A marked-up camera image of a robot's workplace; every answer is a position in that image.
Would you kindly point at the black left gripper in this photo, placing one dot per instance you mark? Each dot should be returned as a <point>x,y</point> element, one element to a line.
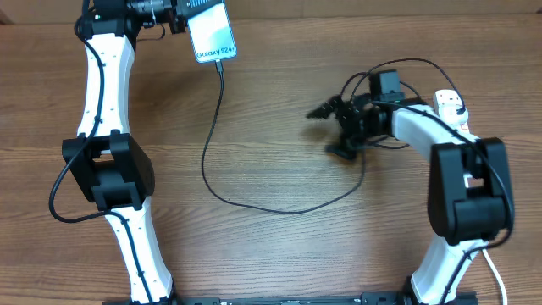
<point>176,19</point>

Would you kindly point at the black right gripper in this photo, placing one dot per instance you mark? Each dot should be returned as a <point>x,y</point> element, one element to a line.
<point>321,112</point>

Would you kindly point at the blue smartphone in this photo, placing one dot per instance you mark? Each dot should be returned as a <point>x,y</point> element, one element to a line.
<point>211,35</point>

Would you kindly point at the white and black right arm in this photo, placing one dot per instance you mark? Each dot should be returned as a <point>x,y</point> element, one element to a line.
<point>469,198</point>

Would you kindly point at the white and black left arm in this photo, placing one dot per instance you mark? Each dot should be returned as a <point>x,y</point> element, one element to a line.
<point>111,169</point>

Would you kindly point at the white charger adapter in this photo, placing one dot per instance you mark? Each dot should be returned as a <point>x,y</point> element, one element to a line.
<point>453,115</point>

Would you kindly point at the white power strip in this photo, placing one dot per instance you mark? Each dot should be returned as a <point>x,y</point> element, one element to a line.
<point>447,103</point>

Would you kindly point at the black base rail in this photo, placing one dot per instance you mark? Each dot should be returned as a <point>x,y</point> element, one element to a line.
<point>288,301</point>

